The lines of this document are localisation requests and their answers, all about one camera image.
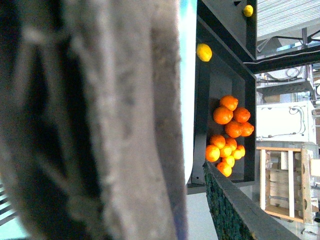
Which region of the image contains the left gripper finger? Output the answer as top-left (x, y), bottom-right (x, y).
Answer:
top-left (203, 161), bottom-right (298, 240)

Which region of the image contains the brown basket handle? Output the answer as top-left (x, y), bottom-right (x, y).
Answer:
top-left (0, 0), bottom-right (189, 240)

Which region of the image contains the lemon on middle shelf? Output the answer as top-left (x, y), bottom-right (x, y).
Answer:
top-left (196, 43), bottom-right (213, 62)

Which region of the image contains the lemon on shelf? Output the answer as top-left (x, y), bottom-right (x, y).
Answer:
top-left (196, 43), bottom-right (213, 62)
top-left (243, 4), bottom-right (254, 18)

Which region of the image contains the lemon on upper shelf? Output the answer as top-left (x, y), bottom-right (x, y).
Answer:
top-left (243, 4), bottom-right (254, 18)

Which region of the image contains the small orange bottom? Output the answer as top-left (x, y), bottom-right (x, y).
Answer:
top-left (216, 155), bottom-right (235, 178)

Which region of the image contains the small orange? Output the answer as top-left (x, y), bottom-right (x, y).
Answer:
top-left (205, 144), bottom-right (220, 163)
top-left (220, 137), bottom-right (238, 158)
top-left (216, 155), bottom-right (235, 178)
top-left (209, 134), bottom-right (226, 149)
top-left (231, 145), bottom-right (246, 160)

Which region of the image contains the small orange right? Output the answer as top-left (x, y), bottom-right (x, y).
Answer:
top-left (231, 145), bottom-right (246, 160)

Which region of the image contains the wooden pallet crate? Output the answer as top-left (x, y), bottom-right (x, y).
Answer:
top-left (256, 146), bottom-right (318, 224)

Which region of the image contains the small orange centre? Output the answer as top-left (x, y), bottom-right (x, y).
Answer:
top-left (220, 137), bottom-right (238, 158)

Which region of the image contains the small orange upper left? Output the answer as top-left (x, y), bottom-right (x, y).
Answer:
top-left (209, 134), bottom-right (226, 149)

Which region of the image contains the orange centre lower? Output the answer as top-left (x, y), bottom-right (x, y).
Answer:
top-left (224, 120), bottom-right (243, 138)

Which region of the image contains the orange far right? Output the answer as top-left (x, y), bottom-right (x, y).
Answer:
top-left (241, 122), bottom-right (255, 137)

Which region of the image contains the orange left large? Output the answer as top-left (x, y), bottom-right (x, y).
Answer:
top-left (213, 106), bottom-right (234, 125)

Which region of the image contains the orange right upper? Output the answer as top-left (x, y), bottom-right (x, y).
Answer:
top-left (233, 107), bottom-right (251, 123)

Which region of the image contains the orange top of pile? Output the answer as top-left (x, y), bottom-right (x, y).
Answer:
top-left (219, 95), bottom-right (239, 112)

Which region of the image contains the dark wooden shelf unit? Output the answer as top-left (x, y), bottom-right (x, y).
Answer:
top-left (187, 0), bottom-right (320, 195)

